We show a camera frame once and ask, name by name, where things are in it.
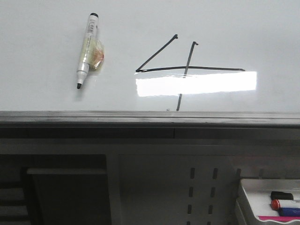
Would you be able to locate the white marker with taped magnet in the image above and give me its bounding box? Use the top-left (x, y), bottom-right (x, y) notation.
top-left (76, 13), bottom-right (105, 90)

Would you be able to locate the grey perforated metal panel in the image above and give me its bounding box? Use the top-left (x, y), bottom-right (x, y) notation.
top-left (0, 126), bottom-right (300, 225)

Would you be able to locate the white plastic marker tray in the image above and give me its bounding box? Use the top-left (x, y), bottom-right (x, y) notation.
top-left (235, 179), bottom-right (300, 225)

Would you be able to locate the black marker cap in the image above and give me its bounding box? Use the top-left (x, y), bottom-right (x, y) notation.
top-left (270, 191), bottom-right (294, 200)

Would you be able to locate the red capped white marker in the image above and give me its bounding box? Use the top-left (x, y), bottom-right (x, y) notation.
top-left (270, 199), bottom-right (300, 210)

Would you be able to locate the dark chair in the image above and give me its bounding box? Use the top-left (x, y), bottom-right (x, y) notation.
top-left (0, 167), bottom-right (45, 225)

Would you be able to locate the blue capped marker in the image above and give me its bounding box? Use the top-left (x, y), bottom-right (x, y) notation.
top-left (278, 208), bottom-right (300, 217)

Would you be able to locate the pink marker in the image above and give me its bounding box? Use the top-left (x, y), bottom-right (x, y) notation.
top-left (258, 216), bottom-right (300, 222)

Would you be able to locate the white whiteboard with aluminium frame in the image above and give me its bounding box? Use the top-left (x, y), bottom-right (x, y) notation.
top-left (0, 0), bottom-right (300, 126)

